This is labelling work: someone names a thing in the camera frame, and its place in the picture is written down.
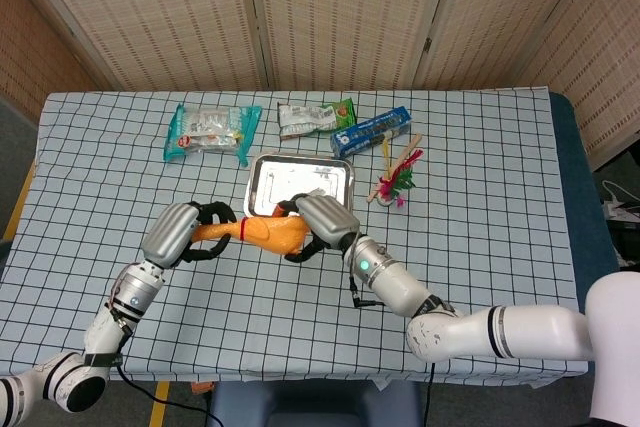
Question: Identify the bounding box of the colourful feather shuttlecock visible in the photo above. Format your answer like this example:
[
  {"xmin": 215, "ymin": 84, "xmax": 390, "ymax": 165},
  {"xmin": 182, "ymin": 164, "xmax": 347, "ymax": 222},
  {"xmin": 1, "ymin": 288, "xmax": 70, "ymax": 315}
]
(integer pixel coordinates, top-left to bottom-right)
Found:
[{"xmin": 375, "ymin": 136, "xmax": 425, "ymax": 209}]

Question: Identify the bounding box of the stainless steel rectangular tray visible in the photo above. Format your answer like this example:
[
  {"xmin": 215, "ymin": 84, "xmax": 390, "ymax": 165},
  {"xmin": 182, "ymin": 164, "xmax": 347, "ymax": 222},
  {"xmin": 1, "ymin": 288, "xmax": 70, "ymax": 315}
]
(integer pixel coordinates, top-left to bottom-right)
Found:
[{"xmin": 243, "ymin": 152, "xmax": 356, "ymax": 218}]

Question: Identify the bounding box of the thin black hanging cable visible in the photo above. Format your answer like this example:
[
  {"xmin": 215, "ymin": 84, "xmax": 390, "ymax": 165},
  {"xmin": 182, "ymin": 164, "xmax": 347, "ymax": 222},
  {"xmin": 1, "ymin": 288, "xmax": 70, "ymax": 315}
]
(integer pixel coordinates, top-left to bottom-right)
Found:
[{"xmin": 423, "ymin": 360, "xmax": 435, "ymax": 427}]

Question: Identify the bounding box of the blue padded table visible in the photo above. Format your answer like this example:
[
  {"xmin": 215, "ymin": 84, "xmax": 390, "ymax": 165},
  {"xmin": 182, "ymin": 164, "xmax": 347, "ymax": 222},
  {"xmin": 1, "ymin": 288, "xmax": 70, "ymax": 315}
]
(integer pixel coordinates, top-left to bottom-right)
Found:
[{"xmin": 548, "ymin": 91, "xmax": 622, "ymax": 316}]

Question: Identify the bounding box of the woven folding screen panel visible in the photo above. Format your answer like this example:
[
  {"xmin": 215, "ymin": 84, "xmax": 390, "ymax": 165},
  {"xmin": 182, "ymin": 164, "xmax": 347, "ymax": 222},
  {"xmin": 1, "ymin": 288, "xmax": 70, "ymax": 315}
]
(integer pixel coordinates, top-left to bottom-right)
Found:
[
  {"xmin": 14, "ymin": 0, "xmax": 269, "ymax": 93},
  {"xmin": 414, "ymin": 0, "xmax": 601, "ymax": 92},
  {"xmin": 0, "ymin": 0, "xmax": 104, "ymax": 123},
  {"xmin": 519, "ymin": 0, "xmax": 640, "ymax": 171},
  {"xmin": 244, "ymin": 0, "xmax": 457, "ymax": 92}
]

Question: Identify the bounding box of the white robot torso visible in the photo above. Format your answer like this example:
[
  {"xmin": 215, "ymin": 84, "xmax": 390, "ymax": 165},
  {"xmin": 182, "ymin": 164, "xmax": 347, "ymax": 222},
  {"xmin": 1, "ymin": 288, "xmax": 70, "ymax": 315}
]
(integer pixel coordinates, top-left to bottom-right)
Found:
[{"xmin": 583, "ymin": 270, "xmax": 640, "ymax": 427}]

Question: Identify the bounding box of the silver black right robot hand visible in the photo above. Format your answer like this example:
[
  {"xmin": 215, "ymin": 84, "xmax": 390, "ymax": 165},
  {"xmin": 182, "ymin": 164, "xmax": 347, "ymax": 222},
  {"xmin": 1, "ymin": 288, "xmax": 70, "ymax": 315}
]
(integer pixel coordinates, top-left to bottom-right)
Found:
[{"xmin": 277, "ymin": 193, "xmax": 362, "ymax": 264}]

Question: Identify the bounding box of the blue padded seat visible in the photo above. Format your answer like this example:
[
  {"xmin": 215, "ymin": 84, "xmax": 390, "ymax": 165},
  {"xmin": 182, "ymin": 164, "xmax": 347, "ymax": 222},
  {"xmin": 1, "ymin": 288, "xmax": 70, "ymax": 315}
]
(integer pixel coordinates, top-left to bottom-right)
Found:
[{"xmin": 207, "ymin": 379, "xmax": 424, "ymax": 427}]

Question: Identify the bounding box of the white black grid tablecloth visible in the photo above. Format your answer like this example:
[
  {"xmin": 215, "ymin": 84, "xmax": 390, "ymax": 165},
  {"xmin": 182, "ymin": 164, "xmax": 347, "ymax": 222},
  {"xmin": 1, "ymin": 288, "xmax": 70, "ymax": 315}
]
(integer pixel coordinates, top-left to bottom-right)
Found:
[{"xmin": 0, "ymin": 89, "xmax": 589, "ymax": 391}]

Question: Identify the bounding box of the white power strip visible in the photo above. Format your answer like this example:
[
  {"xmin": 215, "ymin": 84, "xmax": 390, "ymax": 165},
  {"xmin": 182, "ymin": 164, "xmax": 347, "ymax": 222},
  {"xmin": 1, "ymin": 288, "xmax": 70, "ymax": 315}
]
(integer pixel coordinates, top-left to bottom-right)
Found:
[{"xmin": 598, "ymin": 180, "xmax": 640, "ymax": 223}]

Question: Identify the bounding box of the long black floor cable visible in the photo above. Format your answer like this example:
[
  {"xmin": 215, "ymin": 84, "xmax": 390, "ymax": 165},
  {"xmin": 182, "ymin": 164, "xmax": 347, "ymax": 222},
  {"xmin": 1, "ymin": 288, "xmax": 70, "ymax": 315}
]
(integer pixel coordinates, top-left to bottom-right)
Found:
[{"xmin": 115, "ymin": 361, "xmax": 224, "ymax": 427}]

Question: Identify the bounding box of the colourful feather stick toy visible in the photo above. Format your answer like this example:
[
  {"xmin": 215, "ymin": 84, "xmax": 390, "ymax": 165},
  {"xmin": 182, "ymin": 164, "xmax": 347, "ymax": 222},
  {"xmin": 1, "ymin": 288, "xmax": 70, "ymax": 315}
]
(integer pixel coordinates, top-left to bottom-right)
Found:
[{"xmin": 367, "ymin": 132, "xmax": 424, "ymax": 203}]

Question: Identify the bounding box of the short black wrist cable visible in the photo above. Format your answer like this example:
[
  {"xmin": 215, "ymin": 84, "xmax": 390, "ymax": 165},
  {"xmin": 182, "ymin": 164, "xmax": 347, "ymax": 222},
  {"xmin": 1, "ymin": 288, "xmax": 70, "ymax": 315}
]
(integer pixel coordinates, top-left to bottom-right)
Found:
[{"xmin": 348, "ymin": 239, "xmax": 385, "ymax": 309}]

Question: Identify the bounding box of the black floor box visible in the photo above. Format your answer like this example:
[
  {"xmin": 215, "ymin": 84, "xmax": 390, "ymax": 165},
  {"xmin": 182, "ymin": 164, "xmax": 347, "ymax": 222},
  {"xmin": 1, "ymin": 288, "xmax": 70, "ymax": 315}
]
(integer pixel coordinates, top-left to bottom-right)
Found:
[{"xmin": 607, "ymin": 219, "xmax": 640, "ymax": 268}]

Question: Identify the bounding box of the yellow rubber chicken toy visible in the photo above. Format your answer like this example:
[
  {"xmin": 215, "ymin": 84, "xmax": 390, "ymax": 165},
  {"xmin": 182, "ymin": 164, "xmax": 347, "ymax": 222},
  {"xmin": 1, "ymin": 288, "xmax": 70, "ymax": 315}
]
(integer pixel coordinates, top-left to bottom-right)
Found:
[{"xmin": 192, "ymin": 201, "xmax": 314, "ymax": 256}]

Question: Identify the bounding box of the teal clear snack package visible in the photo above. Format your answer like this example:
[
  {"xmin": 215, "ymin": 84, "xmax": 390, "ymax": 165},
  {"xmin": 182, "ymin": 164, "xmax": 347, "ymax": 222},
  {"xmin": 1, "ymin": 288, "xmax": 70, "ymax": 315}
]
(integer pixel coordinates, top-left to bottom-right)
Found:
[{"xmin": 163, "ymin": 103, "xmax": 264, "ymax": 168}]

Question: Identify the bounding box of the white green snack package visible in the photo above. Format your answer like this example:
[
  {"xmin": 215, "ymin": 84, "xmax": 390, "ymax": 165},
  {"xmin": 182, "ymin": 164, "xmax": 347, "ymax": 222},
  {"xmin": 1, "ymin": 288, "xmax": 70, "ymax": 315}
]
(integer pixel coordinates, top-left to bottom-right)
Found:
[{"xmin": 277, "ymin": 99, "xmax": 357, "ymax": 142}]

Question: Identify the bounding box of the blue cardboard wrap box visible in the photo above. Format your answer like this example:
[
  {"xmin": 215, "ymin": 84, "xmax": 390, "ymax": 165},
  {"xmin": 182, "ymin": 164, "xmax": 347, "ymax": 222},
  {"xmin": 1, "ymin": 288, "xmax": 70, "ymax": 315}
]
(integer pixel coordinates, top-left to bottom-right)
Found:
[{"xmin": 329, "ymin": 105, "xmax": 414, "ymax": 159}]

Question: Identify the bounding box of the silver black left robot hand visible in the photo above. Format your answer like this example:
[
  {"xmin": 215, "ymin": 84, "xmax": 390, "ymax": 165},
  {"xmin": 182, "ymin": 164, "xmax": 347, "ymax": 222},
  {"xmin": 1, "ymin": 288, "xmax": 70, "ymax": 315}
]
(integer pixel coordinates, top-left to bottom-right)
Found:
[{"xmin": 139, "ymin": 200, "xmax": 237, "ymax": 269}]

